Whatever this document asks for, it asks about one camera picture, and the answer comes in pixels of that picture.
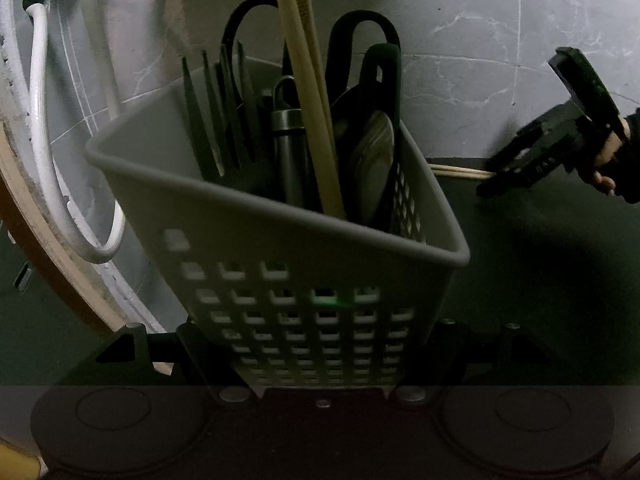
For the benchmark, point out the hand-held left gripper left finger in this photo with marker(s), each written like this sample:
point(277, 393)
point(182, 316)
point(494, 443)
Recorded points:
point(200, 345)

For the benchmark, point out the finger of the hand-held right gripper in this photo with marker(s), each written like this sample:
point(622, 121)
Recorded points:
point(505, 185)
point(517, 145)

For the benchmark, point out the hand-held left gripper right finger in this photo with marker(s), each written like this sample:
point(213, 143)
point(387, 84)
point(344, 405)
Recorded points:
point(445, 345)

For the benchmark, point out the grey plastic utensil basket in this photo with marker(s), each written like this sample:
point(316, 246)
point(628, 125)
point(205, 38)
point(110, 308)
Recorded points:
point(300, 245)

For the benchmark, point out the plain wooden chopstick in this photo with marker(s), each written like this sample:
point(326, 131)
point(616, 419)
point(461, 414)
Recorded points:
point(310, 110)
point(306, 0)

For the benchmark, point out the steel fork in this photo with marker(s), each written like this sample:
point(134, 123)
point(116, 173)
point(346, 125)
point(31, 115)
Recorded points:
point(200, 125)

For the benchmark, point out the person's right hand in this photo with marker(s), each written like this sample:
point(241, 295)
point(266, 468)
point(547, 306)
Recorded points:
point(610, 150)

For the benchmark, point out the dark green panel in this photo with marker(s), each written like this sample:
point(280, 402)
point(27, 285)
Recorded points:
point(40, 330)

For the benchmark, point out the black scissors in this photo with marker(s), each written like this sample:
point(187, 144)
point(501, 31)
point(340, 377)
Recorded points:
point(365, 16)

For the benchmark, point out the yellow object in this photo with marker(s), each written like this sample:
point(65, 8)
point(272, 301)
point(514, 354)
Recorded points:
point(17, 460)

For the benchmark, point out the tan wooden frame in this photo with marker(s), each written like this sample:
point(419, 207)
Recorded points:
point(50, 270)

